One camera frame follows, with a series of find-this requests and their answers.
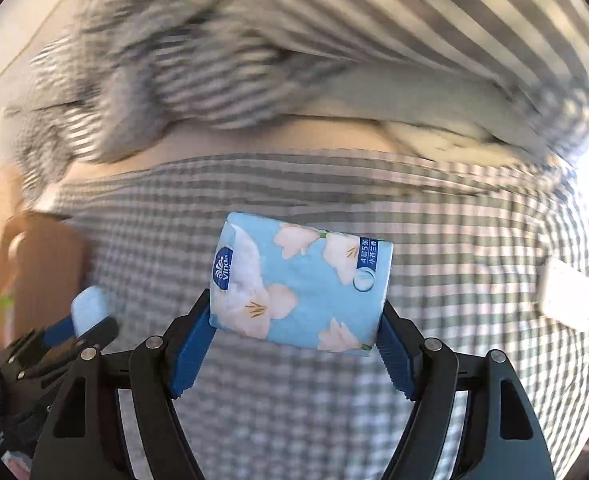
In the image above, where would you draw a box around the white phone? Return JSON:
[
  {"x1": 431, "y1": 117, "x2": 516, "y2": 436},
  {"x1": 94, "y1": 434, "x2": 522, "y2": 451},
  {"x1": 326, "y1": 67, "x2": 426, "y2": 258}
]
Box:
[{"x1": 537, "y1": 257, "x2": 589, "y2": 333}]

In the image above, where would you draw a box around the blue pocket tissue pack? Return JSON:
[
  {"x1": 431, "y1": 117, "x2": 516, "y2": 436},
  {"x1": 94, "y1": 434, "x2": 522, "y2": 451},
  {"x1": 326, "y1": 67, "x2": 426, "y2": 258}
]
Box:
[{"x1": 210, "y1": 212, "x2": 394, "y2": 354}]

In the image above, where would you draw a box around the cardboard box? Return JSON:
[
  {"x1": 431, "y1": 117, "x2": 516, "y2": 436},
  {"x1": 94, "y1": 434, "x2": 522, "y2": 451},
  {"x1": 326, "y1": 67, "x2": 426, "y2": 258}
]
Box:
[{"x1": 0, "y1": 166, "x2": 90, "y2": 350}]

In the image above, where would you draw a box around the gingham duvet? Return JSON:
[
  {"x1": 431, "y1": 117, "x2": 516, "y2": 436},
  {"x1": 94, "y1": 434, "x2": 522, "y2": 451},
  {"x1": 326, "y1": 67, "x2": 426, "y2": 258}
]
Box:
[{"x1": 9, "y1": 0, "x2": 589, "y2": 202}]

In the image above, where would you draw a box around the light blue earbuds case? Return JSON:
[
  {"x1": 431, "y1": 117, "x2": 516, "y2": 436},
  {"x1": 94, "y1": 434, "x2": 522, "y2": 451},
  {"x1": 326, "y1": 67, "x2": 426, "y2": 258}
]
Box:
[{"x1": 71, "y1": 286, "x2": 110, "y2": 337}]

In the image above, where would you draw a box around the grey green pillow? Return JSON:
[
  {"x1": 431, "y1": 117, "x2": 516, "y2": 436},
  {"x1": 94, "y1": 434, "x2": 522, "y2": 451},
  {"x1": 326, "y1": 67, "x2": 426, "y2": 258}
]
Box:
[{"x1": 297, "y1": 64, "x2": 548, "y2": 166}]

